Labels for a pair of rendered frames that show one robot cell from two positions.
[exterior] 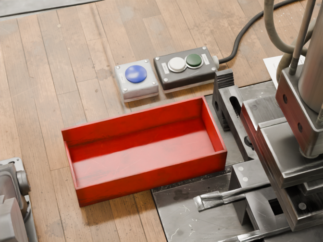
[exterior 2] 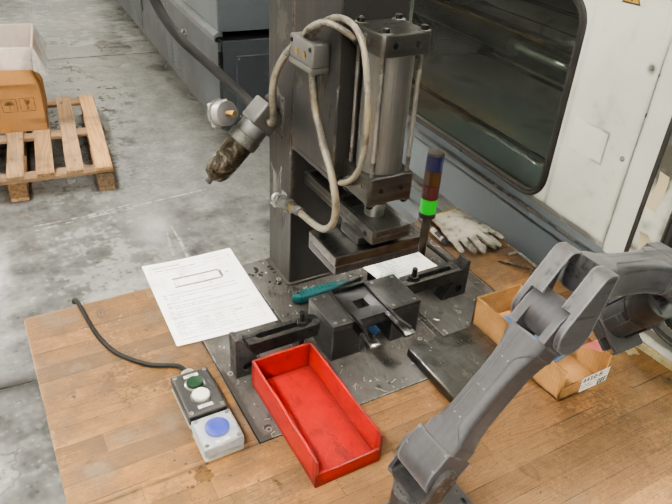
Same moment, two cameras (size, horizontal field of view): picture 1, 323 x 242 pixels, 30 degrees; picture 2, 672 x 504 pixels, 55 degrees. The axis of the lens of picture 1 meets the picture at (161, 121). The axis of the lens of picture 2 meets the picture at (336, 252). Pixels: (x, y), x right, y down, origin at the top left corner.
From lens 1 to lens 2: 1.06 m
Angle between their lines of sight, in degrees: 71
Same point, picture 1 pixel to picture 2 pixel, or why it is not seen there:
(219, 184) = not seen: hidden behind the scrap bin
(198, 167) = (322, 368)
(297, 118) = (397, 185)
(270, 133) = (378, 227)
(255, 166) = (330, 315)
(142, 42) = (150, 444)
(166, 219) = (369, 396)
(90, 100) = (244, 479)
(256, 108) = (339, 252)
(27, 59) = not seen: outside the picture
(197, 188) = not seen: hidden behind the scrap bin
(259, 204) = (363, 312)
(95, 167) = (333, 454)
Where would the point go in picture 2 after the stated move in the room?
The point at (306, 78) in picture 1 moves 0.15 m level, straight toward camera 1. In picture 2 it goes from (392, 157) to (483, 167)
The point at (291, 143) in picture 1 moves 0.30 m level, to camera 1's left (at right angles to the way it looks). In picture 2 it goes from (382, 220) to (441, 328)
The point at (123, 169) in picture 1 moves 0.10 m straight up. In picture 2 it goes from (329, 432) to (332, 389)
